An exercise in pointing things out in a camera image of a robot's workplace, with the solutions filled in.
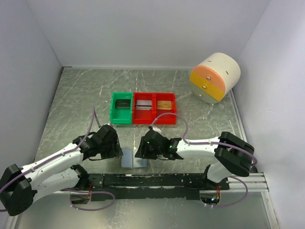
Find silver card in red bin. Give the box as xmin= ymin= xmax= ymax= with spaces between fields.
xmin=135 ymin=100 xmax=153 ymax=110

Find red plastic bin middle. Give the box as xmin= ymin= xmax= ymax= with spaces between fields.
xmin=132 ymin=92 xmax=156 ymax=125

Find red plastic bin right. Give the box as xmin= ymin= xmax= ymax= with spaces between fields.
xmin=155 ymin=93 xmax=177 ymax=125

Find aluminium frame rail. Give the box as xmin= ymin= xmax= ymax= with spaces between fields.
xmin=47 ymin=173 xmax=270 ymax=193

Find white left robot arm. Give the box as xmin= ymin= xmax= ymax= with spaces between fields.
xmin=0 ymin=125 xmax=122 ymax=216

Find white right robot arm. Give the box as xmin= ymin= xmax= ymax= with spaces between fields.
xmin=135 ymin=129 xmax=257 ymax=190

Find green plastic bin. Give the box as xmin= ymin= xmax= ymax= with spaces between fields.
xmin=110 ymin=92 xmax=133 ymax=125

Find round beige drawer cabinet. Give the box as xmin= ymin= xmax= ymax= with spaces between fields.
xmin=189 ymin=52 xmax=241 ymax=104

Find red plastic bin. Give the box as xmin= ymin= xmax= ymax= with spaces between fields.
xmin=132 ymin=92 xmax=156 ymax=125
xmin=155 ymin=93 xmax=177 ymax=125

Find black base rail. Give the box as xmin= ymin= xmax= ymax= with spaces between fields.
xmin=59 ymin=164 xmax=231 ymax=202

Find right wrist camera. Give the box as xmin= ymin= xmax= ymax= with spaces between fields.
xmin=152 ymin=126 xmax=162 ymax=134

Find orange card in red bin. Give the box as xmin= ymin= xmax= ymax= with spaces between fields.
xmin=156 ymin=100 xmax=173 ymax=110

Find black card in green bin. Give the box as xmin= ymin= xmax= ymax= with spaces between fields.
xmin=115 ymin=99 xmax=131 ymax=109

